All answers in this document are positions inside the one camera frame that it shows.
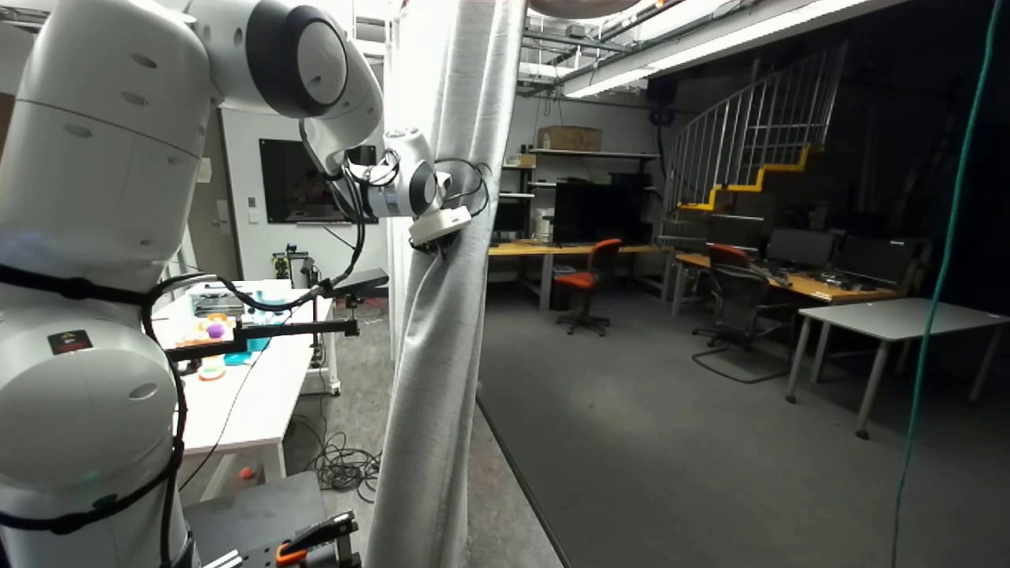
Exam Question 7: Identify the grey-white fabric curtain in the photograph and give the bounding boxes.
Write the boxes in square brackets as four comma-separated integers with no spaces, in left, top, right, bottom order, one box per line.
[364,0,532,568]

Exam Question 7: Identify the long wooden desk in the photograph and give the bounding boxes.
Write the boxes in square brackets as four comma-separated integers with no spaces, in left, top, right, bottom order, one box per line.
[485,236,671,317]

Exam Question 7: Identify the orange office chair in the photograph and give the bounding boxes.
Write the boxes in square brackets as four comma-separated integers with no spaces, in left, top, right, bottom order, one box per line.
[552,236,626,340]

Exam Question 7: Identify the black shelf unit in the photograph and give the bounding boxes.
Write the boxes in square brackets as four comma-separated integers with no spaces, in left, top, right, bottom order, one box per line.
[503,144,660,247]

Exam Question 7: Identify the cardboard box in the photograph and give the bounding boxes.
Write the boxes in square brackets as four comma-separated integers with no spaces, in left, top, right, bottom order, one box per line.
[537,122,606,155]

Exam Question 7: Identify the black upright stand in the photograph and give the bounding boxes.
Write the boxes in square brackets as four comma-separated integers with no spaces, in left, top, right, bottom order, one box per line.
[268,244,342,398]

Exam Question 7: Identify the black horizontal rod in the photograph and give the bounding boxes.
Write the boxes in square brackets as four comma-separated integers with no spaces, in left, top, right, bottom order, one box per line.
[155,317,360,365]

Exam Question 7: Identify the black chair with orange headrest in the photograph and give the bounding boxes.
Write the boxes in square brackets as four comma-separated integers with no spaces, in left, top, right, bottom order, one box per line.
[689,241,795,389]

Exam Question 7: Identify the staircase with yellow trim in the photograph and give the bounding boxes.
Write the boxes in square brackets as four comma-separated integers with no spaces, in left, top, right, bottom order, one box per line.
[660,41,852,249]

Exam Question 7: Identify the white work table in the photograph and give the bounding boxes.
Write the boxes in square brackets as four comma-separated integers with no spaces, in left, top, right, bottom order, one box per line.
[146,279,343,501]

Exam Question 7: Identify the teal flat tray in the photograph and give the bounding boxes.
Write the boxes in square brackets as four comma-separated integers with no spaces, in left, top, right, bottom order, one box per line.
[221,335,274,370]

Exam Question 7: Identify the clear plastic box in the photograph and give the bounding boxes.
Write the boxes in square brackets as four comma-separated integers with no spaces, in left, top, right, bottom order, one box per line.
[187,281,250,323]

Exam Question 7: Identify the grey door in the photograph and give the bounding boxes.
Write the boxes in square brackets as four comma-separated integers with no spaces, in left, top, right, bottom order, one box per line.
[191,103,245,281]

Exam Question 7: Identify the small dark computer monitor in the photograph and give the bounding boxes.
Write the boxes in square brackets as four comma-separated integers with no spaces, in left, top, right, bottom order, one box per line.
[764,224,842,272]

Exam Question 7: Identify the orange and black clamp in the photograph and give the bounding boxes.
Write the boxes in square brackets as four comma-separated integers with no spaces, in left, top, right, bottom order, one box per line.
[268,512,364,568]

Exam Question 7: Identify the long ceiling light bar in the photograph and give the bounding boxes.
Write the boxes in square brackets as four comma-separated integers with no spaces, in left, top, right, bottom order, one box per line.
[555,0,908,103]

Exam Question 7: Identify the wooden desk with monitors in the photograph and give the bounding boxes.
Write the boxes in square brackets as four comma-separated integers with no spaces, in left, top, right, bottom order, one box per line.
[674,249,908,319]

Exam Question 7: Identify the black mounting platform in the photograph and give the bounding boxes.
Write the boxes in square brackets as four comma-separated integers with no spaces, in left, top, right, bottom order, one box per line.
[185,469,366,568]

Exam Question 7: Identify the wide dark computer monitor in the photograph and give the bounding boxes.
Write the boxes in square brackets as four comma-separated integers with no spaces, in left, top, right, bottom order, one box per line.
[835,231,932,289]

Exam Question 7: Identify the grey table with metal legs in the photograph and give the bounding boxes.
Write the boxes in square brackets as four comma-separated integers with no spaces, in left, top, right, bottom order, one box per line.
[782,297,1010,443]

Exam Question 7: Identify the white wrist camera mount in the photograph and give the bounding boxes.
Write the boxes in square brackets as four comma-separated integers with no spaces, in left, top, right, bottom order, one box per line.
[407,203,477,252]

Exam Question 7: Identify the black wall display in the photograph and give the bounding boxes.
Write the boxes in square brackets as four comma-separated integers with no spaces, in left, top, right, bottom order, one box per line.
[260,136,378,227]

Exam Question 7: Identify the tangled floor cable bundle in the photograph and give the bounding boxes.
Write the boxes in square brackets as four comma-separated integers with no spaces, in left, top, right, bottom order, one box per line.
[312,436,384,506]

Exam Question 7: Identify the green hanging cable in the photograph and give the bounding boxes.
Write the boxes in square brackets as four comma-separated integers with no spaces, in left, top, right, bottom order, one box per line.
[888,0,1003,568]

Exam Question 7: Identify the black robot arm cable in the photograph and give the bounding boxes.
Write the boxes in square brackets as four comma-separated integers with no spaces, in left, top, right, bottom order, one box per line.
[0,155,495,568]

